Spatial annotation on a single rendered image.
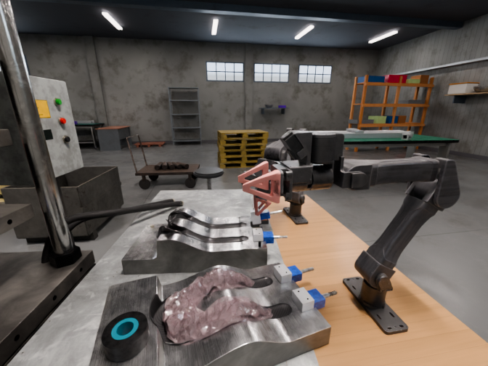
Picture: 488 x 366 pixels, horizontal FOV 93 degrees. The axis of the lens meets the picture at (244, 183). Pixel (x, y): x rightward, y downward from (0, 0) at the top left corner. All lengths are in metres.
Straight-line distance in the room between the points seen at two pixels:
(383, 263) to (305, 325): 0.26
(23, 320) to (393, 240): 1.04
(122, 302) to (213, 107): 9.73
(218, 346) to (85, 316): 0.43
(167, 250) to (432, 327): 0.79
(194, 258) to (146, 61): 9.93
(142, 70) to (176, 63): 1.31
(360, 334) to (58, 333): 0.77
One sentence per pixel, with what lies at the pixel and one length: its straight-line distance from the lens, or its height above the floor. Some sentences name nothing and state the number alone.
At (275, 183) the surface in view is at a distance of 0.47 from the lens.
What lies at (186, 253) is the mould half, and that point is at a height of 0.88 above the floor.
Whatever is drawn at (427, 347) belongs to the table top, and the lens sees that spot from 0.82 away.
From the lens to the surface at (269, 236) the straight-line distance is 0.87.
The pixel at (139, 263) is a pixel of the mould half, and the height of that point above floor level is 0.84.
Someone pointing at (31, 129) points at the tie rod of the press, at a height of 1.29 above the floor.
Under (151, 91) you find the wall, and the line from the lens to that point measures 10.38.
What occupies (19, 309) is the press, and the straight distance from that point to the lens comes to 1.02.
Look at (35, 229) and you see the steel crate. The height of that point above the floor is 0.19.
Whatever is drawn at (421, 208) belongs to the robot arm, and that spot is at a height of 1.11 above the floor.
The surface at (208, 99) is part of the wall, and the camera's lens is 10.18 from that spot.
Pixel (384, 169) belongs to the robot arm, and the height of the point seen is 1.22.
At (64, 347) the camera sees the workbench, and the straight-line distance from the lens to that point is 0.81.
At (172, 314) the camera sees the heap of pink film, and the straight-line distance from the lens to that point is 0.64.
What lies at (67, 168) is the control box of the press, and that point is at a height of 1.09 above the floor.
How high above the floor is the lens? 1.35
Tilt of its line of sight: 18 degrees down
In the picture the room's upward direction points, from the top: straight up
